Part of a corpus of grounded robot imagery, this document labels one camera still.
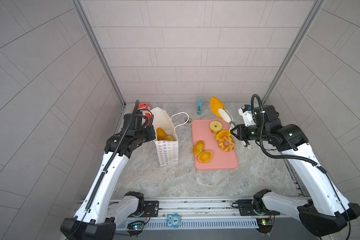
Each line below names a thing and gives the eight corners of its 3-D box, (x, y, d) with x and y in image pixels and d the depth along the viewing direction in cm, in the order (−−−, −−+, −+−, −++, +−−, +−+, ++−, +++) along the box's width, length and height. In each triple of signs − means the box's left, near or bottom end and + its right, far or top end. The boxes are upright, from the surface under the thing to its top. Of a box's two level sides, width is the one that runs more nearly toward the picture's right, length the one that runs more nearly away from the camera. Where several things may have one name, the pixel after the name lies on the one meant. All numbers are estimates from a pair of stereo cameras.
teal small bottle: (197, 115, 112) (198, 104, 103) (196, 107, 117) (197, 97, 108) (201, 115, 112) (202, 104, 103) (200, 108, 117) (201, 97, 108)
